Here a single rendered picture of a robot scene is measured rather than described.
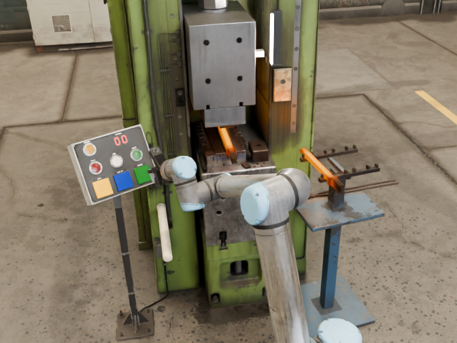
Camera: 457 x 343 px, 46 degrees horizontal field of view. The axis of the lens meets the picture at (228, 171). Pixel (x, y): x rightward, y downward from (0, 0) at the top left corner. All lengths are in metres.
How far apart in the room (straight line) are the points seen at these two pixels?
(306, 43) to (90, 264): 1.97
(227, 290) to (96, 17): 5.38
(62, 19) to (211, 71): 5.49
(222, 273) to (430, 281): 1.29
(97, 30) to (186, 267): 5.15
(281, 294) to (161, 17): 1.42
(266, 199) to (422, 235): 2.48
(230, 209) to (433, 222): 1.77
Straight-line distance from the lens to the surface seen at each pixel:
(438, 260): 3.76
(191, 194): 2.10
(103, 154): 2.48
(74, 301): 3.44
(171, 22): 2.58
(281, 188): 1.61
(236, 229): 2.89
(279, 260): 1.66
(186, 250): 3.17
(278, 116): 2.83
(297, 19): 2.69
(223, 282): 3.16
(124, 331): 3.18
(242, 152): 2.72
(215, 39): 2.48
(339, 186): 2.45
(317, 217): 2.73
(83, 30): 7.89
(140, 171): 2.52
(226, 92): 2.57
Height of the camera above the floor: 2.26
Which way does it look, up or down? 30 degrees down
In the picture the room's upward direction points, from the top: 2 degrees counter-clockwise
